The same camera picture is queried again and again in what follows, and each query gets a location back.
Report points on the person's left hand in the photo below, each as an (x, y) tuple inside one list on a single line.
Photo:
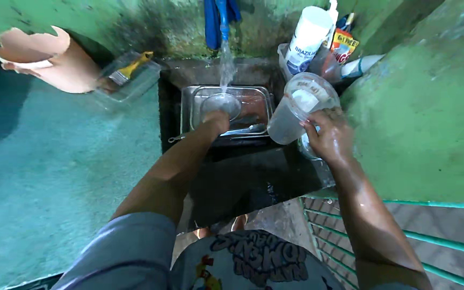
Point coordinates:
[(217, 121)]

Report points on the person's right fingers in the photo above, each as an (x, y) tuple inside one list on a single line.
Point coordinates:
[(326, 116)]

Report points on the person's body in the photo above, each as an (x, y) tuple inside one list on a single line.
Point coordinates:
[(252, 261)]

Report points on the blue faucet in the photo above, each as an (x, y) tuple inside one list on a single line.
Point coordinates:
[(223, 20)]

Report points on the translucent plastic bin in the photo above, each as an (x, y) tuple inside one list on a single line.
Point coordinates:
[(283, 56)]

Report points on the green metal railing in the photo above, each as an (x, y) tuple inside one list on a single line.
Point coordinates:
[(437, 240)]

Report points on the black sink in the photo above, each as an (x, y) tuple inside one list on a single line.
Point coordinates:
[(252, 171)]

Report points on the person's left forearm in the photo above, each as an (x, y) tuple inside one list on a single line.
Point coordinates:
[(167, 177)]

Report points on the round translucent bowl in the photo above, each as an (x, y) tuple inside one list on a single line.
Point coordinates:
[(226, 103)]

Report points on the orange and yellow packet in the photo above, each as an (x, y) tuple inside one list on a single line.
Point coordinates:
[(342, 46)]

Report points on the white cylindrical bottle, blue print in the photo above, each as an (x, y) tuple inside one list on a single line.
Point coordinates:
[(306, 38)]

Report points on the blue cloth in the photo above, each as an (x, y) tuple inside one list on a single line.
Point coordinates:
[(212, 26)]

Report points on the rectangular metal tray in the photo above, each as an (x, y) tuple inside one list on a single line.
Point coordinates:
[(252, 92)]

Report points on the clear rectangular plastic container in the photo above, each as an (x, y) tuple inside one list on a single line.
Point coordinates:
[(135, 86)]

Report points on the person's legs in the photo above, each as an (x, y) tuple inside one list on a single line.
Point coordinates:
[(239, 222)]

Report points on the person's right hand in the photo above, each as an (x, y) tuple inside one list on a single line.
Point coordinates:
[(334, 137)]

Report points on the clear round plastic container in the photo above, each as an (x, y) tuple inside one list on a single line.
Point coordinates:
[(286, 121)]

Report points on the white tube with teal band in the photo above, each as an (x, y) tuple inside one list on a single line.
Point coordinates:
[(363, 65)]

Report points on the clear round tub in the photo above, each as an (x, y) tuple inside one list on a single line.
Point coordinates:
[(306, 147)]

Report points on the person's right forearm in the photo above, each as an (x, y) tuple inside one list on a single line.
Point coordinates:
[(367, 209)]

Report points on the person's right thumb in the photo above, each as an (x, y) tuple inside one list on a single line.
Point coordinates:
[(311, 133)]

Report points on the broken peach plastic vessel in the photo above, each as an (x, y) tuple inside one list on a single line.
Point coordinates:
[(69, 68)]

